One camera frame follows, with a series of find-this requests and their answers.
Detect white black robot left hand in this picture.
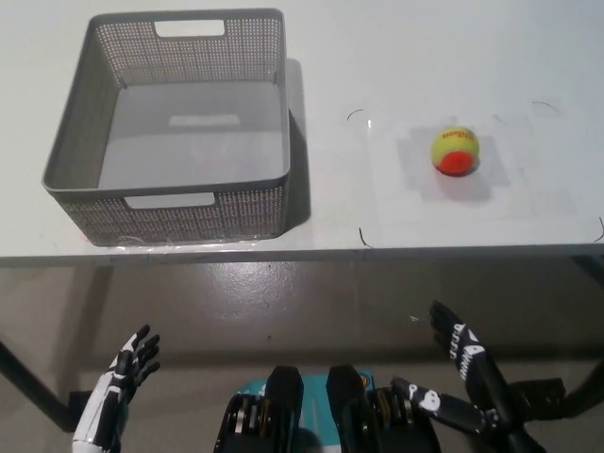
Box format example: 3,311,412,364
70,324,161,445

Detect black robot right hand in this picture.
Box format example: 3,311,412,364
390,300,520,438

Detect yellow orange tennis ball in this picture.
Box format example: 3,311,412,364
428,126,481,176

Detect black metal table leg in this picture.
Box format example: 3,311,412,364
0,337,79,433
561,353,604,419

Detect clear plastic table sheet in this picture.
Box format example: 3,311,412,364
358,108,604,247

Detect grey translucent tape patch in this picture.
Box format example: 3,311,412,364
395,126,512,203

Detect grey perforated plastic basket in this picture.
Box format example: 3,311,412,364
41,8,293,247

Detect black table frame brace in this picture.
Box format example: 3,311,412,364
569,256,604,285

